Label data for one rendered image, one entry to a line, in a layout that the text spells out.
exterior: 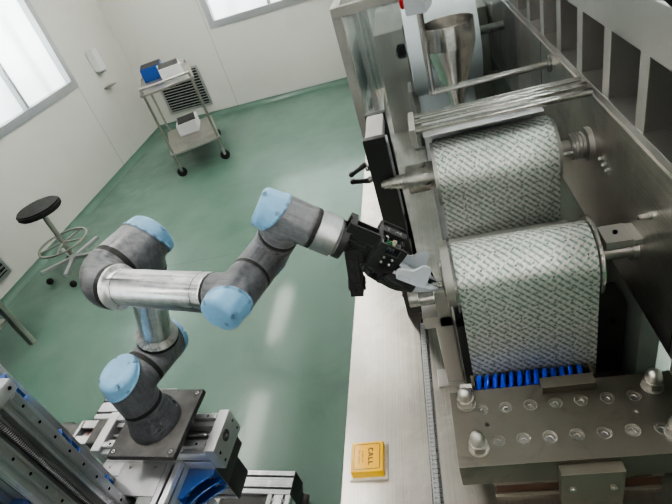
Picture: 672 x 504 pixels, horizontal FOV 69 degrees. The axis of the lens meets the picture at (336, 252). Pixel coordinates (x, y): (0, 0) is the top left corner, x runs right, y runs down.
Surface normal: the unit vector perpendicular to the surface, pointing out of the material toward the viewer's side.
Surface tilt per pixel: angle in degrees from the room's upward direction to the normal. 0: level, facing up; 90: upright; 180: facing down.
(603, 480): 90
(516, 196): 92
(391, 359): 0
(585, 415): 0
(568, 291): 90
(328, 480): 0
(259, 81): 90
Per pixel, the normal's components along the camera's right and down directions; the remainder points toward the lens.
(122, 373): -0.32, -0.69
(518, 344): -0.08, 0.60
